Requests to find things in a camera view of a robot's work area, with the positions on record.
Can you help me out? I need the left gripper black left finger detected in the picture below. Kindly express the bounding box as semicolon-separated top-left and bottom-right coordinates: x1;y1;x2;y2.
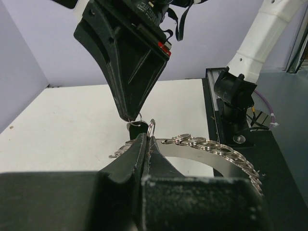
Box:
0;134;147;231

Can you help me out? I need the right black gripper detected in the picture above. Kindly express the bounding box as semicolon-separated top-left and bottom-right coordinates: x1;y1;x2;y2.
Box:
73;0;173;121

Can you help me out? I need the black key fob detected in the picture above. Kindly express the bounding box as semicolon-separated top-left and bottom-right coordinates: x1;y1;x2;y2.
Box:
127;121;149;140

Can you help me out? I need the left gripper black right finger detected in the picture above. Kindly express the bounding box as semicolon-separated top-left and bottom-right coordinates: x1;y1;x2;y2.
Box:
141;138;274;231

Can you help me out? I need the metal ring disc with keyrings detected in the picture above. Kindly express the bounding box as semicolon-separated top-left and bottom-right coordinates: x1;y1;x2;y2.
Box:
101;120;263;201

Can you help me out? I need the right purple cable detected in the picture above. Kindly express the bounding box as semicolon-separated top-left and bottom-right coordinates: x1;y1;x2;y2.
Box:
254;90;281;129

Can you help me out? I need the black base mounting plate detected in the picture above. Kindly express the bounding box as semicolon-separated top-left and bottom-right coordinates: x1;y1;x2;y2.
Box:
202;68;308;231

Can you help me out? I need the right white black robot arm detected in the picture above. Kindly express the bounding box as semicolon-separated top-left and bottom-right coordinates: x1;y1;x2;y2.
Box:
70;0;304;127

